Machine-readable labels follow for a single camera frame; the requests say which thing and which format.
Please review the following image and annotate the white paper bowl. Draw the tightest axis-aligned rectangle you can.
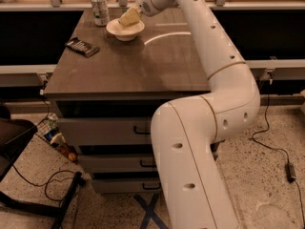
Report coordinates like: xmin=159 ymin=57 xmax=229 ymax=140
xmin=106 ymin=19 xmax=145 ymax=41

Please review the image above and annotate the bottom grey drawer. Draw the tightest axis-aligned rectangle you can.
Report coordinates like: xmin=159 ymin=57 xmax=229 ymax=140
xmin=91 ymin=177 xmax=161 ymax=194

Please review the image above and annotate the top grey drawer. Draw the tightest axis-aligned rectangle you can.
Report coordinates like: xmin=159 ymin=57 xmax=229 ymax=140
xmin=58 ymin=117 xmax=151 ymax=146

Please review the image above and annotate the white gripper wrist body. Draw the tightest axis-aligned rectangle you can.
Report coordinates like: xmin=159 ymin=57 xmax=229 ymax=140
xmin=135 ymin=0 xmax=177 ymax=17

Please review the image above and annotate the grey drawer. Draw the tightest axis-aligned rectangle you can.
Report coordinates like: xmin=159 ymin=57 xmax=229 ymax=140
xmin=58 ymin=117 xmax=151 ymax=146
xmin=78 ymin=154 xmax=156 ymax=173
xmin=91 ymin=177 xmax=161 ymax=194

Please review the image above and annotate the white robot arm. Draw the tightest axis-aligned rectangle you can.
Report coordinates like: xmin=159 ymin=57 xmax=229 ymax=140
xmin=135 ymin=0 xmax=260 ymax=229

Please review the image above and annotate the wire basket with items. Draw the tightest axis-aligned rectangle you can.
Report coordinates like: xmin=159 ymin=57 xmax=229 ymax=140
xmin=37 ymin=114 xmax=78 ymax=163

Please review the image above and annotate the middle grey drawer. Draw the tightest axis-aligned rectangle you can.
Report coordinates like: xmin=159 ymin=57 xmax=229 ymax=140
xmin=78 ymin=154 xmax=156 ymax=173

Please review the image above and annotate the black power adapter cable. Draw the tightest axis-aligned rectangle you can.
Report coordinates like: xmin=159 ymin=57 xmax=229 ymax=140
xmin=248 ymin=94 xmax=305 ymax=229

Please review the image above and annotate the black calculator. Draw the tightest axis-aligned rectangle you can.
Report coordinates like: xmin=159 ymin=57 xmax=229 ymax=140
xmin=66 ymin=37 xmax=99 ymax=58

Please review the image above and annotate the black chair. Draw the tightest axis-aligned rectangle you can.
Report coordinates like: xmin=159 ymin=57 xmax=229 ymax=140
xmin=0 ymin=105 xmax=85 ymax=229

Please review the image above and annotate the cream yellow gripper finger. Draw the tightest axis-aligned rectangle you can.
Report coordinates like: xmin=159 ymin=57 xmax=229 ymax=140
xmin=119 ymin=7 xmax=141 ymax=26

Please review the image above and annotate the grey drawer cabinet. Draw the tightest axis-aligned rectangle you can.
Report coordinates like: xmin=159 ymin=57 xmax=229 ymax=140
xmin=46 ymin=9 xmax=210 ymax=180

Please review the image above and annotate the silver soda can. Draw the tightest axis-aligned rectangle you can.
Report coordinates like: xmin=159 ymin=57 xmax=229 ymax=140
xmin=91 ymin=0 xmax=110 ymax=27

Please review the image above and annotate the black floor cable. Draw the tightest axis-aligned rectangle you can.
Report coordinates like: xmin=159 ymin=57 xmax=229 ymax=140
xmin=12 ymin=164 xmax=79 ymax=203

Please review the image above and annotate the blue tape cross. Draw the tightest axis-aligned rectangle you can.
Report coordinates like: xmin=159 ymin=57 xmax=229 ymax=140
xmin=133 ymin=194 xmax=169 ymax=229

